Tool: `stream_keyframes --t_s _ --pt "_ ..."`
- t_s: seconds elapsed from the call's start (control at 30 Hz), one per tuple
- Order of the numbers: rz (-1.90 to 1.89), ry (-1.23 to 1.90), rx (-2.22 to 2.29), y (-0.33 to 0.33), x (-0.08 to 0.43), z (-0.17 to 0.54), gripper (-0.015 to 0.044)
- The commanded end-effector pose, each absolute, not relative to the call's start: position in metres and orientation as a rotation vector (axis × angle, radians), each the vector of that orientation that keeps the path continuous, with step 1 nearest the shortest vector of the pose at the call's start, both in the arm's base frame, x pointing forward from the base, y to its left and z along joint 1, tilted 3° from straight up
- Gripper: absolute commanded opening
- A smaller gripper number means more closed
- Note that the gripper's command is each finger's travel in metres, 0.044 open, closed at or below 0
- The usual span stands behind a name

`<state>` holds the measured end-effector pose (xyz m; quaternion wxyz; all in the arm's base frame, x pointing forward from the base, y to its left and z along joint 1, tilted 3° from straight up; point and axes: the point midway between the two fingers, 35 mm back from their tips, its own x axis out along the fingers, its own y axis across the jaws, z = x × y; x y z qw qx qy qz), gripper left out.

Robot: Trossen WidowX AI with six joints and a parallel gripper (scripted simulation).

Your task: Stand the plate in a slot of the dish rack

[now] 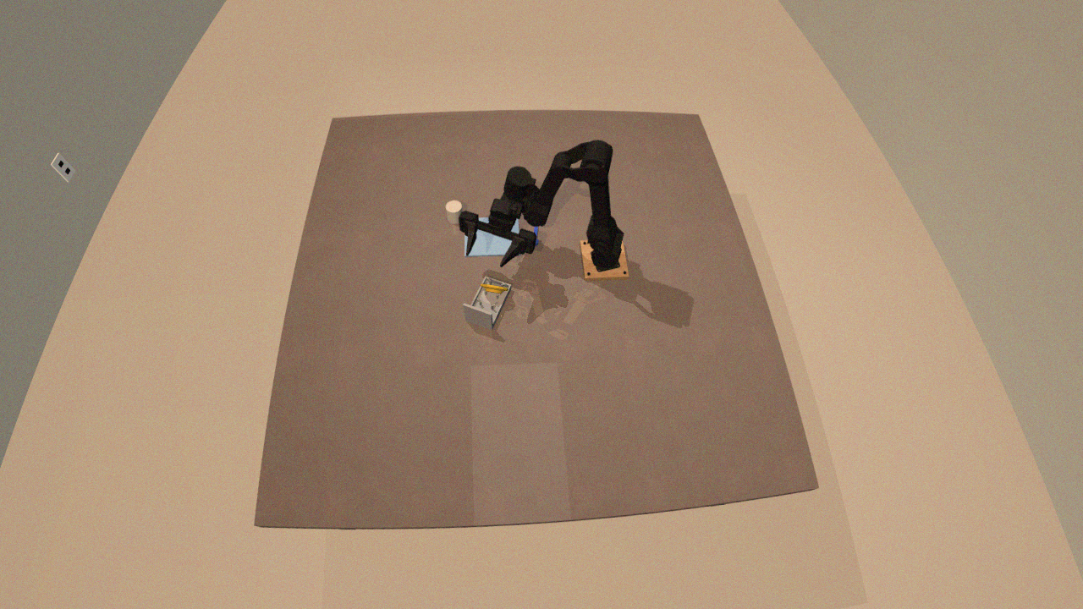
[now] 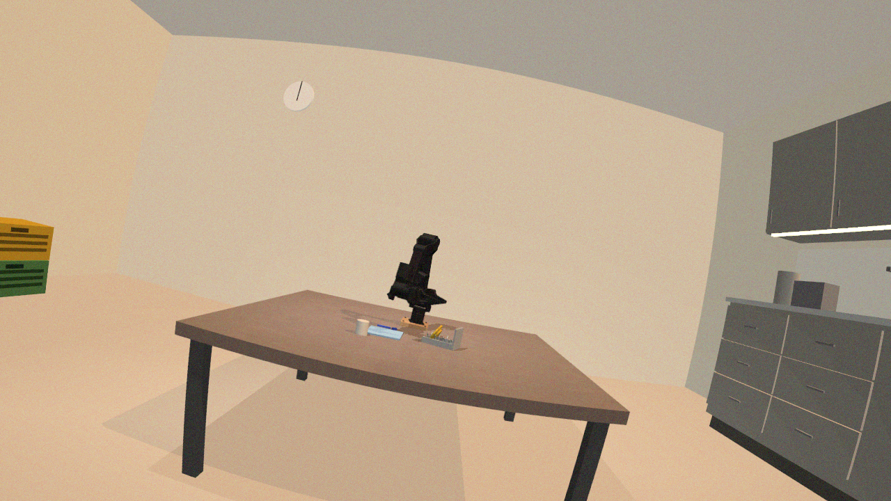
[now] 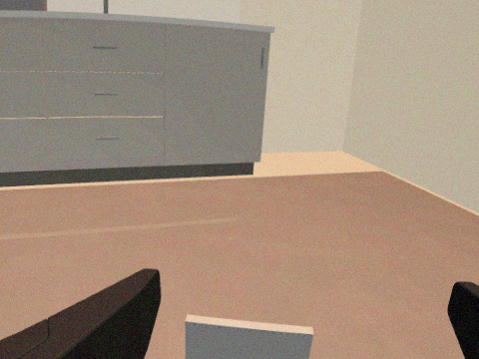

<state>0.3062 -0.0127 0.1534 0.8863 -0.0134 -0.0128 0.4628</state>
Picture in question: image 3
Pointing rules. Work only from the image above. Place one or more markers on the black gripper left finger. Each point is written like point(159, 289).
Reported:
point(115, 323)

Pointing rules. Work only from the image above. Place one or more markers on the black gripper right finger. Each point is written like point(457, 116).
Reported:
point(463, 308)

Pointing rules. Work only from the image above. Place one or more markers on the beige dish rack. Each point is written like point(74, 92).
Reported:
point(209, 337)

